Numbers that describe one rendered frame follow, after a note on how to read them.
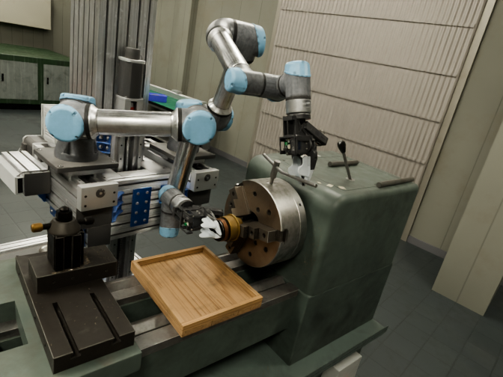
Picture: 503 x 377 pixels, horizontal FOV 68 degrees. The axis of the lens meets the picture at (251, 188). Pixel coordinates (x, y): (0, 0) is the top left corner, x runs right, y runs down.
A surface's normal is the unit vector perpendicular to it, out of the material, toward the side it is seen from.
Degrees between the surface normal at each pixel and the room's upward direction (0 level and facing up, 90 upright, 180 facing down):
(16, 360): 0
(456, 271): 90
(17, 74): 90
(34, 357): 0
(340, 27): 90
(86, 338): 0
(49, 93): 90
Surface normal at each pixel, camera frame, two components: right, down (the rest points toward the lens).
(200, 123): 0.33, 0.37
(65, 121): 0.07, 0.36
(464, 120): -0.67, 0.13
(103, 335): 0.18, -0.92
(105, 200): 0.72, 0.36
